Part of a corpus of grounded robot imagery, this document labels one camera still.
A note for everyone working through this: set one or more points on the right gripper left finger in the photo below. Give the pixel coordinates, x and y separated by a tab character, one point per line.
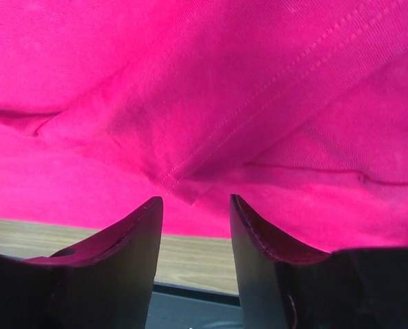
104	281

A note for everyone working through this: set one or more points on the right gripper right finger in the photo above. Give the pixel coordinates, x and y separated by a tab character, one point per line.
285	283

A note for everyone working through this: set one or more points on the pink t shirt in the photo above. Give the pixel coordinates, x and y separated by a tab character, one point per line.
300	107

